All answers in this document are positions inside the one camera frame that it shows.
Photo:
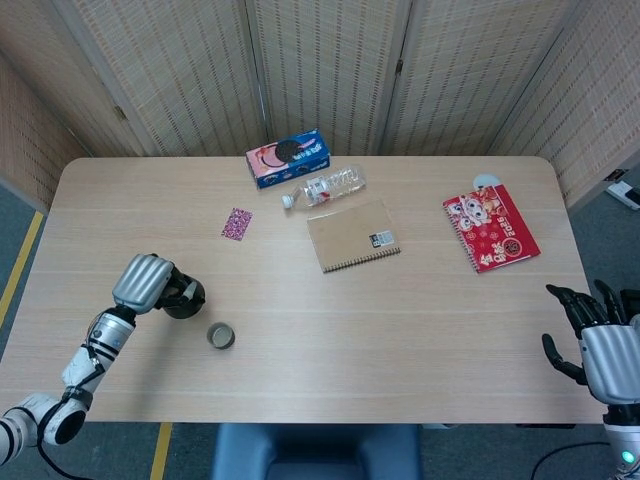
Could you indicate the black teapot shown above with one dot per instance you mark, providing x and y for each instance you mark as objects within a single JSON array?
[{"x": 189, "y": 308}]

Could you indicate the clear plastic water bottle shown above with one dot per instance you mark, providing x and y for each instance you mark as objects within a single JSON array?
[{"x": 325, "y": 187}]

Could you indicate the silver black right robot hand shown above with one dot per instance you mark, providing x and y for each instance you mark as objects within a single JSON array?
[{"x": 612, "y": 365}]

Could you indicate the small dark tea cup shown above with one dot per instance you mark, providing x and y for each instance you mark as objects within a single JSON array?
[{"x": 220, "y": 336}]

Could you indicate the woven bamboo screen panel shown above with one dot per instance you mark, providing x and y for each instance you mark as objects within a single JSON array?
[
  {"x": 460, "y": 75},
  {"x": 325, "y": 65},
  {"x": 590, "y": 100},
  {"x": 30, "y": 125},
  {"x": 175, "y": 75}
]

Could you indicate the brown spiral notebook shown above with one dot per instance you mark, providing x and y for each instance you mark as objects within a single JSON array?
[{"x": 350, "y": 235}]

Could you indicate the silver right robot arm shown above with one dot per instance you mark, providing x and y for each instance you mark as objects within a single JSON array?
[{"x": 622, "y": 440}]

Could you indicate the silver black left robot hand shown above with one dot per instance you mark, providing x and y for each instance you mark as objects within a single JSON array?
[{"x": 140, "y": 282}]

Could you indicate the white power strip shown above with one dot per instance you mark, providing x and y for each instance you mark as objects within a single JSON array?
[{"x": 625, "y": 192}]

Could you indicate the pink patterned card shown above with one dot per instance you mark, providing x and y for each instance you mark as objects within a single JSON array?
[{"x": 237, "y": 224}]

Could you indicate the blue cookie box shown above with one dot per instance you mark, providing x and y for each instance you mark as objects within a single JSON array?
[{"x": 290, "y": 160}]

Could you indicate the white round disc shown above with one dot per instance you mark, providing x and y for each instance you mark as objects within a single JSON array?
[{"x": 484, "y": 179}]

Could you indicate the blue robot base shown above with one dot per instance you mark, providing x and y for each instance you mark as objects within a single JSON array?
[{"x": 315, "y": 450}]

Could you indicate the black box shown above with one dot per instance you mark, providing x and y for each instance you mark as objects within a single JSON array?
[{"x": 632, "y": 300}]

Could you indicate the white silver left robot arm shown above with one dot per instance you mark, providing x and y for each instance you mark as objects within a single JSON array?
[{"x": 82, "y": 367}]

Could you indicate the red spiral calendar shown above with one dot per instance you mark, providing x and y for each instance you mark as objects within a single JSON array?
[{"x": 492, "y": 230}]

